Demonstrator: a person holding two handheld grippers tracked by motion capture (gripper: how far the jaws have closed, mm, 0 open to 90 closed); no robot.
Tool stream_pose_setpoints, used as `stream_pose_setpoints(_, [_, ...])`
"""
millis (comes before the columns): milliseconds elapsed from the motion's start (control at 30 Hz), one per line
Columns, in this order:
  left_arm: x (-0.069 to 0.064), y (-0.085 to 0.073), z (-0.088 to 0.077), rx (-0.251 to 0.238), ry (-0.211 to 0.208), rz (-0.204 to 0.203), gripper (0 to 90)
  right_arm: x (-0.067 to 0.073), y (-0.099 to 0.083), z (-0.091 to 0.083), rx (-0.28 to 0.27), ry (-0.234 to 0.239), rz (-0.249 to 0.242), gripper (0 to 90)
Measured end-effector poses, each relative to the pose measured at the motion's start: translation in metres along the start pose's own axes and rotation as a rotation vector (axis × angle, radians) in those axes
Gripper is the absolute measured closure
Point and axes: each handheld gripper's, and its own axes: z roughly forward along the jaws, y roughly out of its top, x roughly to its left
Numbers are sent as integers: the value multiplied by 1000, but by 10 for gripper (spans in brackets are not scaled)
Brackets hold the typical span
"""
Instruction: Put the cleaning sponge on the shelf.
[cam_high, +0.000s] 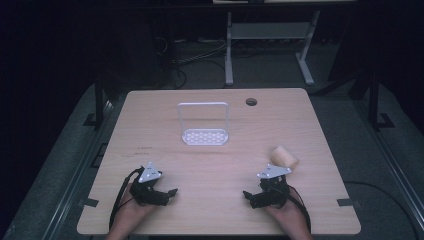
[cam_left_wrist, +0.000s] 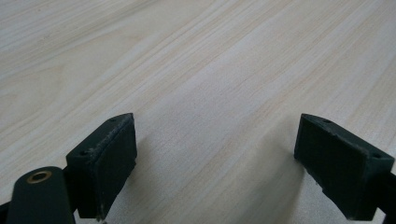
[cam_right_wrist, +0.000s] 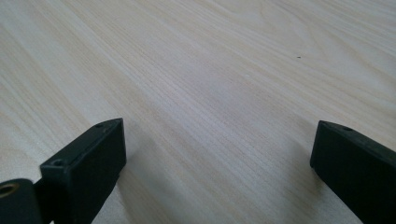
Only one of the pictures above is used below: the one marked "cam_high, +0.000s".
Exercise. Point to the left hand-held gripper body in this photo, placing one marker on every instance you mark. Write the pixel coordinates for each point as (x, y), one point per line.
(149, 190)

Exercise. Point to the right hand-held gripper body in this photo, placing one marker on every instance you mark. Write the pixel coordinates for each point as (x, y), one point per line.
(272, 186)

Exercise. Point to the person's left hand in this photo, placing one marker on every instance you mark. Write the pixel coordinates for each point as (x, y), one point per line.
(133, 213)

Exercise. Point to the grey tape strip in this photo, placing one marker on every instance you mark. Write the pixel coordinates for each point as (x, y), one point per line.
(89, 202)
(345, 202)

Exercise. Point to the black metal stand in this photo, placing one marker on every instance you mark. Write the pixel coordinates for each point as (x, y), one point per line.
(374, 100)
(99, 103)

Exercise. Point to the white metal desk frame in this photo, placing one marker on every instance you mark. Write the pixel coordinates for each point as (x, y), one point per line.
(266, 30)

